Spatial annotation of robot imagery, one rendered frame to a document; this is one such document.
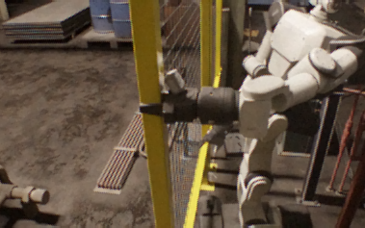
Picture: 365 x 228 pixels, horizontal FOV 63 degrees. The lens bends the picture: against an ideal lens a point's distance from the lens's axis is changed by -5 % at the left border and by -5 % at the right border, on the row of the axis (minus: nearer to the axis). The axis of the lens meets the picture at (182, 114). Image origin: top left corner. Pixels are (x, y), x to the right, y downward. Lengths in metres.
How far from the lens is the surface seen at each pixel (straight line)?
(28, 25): 6.37
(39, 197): 2.25
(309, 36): 1.17
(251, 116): 0.68
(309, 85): 0.82
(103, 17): 5.75
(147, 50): 0.65
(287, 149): 2.79
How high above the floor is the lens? 1.69
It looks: 31 degrees down
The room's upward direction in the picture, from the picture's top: 2 degrees counter-clockwise
